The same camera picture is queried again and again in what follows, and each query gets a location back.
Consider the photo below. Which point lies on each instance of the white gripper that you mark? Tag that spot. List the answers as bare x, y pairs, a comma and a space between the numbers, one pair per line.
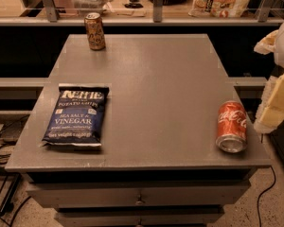
270, 112

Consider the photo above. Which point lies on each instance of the blue Kettle chips bag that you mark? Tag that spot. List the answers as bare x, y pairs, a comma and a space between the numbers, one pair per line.
77, 117

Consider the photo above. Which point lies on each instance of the grey metal railing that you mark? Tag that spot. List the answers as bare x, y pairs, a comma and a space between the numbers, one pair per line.
63, 13

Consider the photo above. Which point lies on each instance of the red Coca-Cola can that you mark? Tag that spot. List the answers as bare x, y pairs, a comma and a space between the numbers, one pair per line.
231, 129

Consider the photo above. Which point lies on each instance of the lower drawer knob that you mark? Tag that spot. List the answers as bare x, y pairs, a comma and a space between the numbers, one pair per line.
139, 224

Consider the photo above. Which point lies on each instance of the colourful snack bag background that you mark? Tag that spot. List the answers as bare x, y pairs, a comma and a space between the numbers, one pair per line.
218, 8

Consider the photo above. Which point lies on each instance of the gold beverage can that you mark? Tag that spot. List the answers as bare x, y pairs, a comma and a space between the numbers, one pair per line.
94, 31

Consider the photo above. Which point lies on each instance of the drawer knob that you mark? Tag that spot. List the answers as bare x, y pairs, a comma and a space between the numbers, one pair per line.
139, 201
139, 224

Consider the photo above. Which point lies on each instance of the upper drawer knob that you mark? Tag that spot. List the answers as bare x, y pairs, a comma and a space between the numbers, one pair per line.
139, 201

